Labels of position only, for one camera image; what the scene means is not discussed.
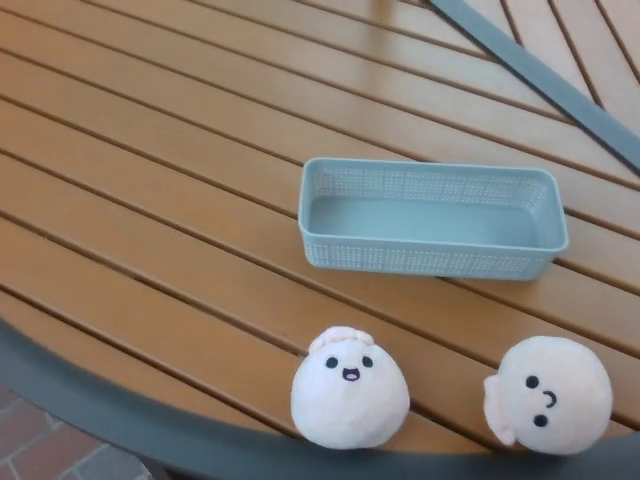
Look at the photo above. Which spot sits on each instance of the open-mouth smiling plush dumpling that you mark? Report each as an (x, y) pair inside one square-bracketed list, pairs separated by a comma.
[(345, 405)]

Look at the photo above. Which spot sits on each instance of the winking plush dumpling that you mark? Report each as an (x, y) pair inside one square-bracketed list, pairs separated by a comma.
[(560, 420)]

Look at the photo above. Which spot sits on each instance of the grey metal table crossbar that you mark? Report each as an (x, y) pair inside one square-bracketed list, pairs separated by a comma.
[(550, 75)]

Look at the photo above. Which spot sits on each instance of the round wooden slat table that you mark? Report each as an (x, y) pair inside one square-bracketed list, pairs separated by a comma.
[(75, 395)]

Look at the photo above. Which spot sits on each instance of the grey perforated plastic basket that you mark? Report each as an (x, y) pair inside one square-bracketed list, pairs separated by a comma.
[(430, 225)]

